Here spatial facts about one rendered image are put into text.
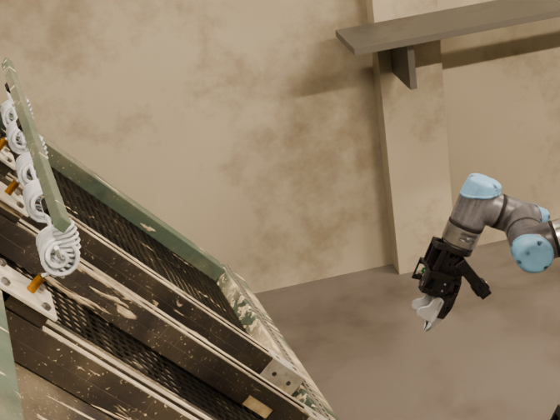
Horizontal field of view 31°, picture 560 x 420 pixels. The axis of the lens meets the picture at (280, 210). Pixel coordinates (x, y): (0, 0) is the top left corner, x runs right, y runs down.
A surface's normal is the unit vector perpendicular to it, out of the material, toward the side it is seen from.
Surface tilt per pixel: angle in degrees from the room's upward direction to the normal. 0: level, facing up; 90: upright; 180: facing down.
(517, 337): 0
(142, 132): 90
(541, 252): 90
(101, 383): 90
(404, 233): 90
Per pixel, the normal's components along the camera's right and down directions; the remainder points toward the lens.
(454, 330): -0.14, -0.90
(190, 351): 0.32, 0.36
